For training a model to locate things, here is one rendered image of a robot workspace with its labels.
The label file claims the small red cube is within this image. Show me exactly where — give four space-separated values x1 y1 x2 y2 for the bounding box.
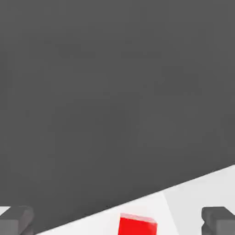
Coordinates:
117 213 158 235

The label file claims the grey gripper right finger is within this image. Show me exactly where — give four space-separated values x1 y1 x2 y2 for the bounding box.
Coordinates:
201 206 235 235

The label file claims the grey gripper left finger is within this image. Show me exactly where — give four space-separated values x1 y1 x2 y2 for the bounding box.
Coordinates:
0 206 35 235

